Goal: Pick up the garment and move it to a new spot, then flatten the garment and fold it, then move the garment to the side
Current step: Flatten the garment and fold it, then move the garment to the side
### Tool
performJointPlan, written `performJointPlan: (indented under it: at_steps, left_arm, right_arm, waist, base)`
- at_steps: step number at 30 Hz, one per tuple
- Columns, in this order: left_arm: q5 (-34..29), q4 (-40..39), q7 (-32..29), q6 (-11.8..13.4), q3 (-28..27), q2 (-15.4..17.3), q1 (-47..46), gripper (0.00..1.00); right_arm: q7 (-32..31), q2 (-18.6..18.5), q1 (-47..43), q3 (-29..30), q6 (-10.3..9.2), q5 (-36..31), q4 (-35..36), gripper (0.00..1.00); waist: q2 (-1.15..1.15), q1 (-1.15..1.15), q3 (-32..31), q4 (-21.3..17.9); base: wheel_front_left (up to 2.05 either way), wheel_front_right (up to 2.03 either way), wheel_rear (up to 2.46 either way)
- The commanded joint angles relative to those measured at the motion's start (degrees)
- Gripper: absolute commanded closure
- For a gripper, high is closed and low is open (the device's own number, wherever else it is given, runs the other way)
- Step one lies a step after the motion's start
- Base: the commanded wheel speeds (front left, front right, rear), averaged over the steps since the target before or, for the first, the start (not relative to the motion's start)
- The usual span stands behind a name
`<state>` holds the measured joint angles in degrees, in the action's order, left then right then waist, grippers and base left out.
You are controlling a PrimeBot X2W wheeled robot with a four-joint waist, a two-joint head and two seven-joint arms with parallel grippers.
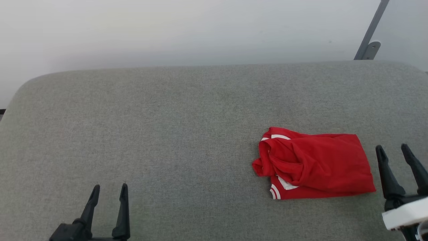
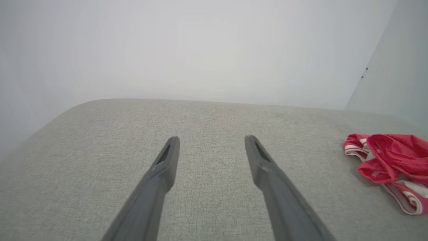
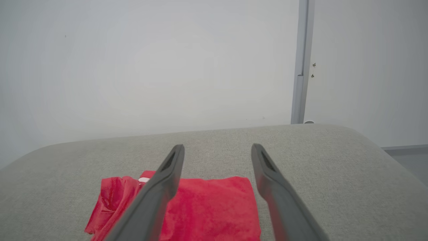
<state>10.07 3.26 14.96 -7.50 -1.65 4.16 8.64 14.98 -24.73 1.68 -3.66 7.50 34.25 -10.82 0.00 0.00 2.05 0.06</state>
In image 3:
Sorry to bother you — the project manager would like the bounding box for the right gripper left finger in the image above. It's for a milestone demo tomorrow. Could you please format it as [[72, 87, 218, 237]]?
[[105, 144, 185, 241]]

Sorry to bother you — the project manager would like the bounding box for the grey metal post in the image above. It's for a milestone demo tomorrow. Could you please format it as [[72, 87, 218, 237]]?
[[290, 0, 315, 125]]

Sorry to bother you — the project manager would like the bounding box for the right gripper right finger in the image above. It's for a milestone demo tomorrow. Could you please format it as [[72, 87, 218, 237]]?
[[251, 143, 330, 241]]

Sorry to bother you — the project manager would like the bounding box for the red and white shirt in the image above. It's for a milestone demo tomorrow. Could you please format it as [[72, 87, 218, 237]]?
[[84, 170, 262, 241]]

